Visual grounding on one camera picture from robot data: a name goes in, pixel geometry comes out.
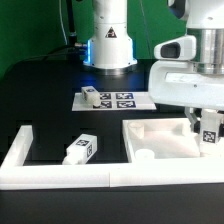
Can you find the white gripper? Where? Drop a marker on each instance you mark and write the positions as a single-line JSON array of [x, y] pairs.
[[175, 83]]

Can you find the white square tabletop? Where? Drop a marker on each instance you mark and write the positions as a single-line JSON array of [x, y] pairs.
[[154, 139]]

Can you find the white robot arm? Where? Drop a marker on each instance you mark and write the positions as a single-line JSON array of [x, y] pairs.
[[110, 49]]

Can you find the white tag sheet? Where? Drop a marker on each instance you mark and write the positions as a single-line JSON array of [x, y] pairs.
[[111, 101]]

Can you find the white U-shaped fence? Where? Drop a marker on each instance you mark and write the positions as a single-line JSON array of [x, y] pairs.
[[15, 175]]

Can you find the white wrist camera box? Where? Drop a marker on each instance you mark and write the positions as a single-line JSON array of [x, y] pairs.
[[180, 49]]

